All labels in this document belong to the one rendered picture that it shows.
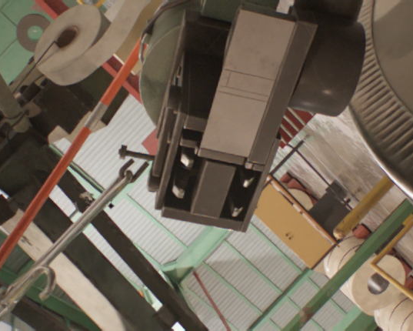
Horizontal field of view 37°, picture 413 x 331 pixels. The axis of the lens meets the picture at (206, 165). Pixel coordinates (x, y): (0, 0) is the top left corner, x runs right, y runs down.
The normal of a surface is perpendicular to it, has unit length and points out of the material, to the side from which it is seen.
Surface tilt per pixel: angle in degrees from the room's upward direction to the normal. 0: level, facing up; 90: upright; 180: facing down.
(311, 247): 90
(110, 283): 140
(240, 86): 65
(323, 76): 74
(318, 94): 56
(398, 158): 89
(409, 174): 89
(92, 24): 90
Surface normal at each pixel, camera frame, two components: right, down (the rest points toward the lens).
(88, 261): 0.70, -0.39
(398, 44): -0.67, -0.64
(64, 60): -0.49, -0.47
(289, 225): 0.27, 0.25
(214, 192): 0.00, 0.58
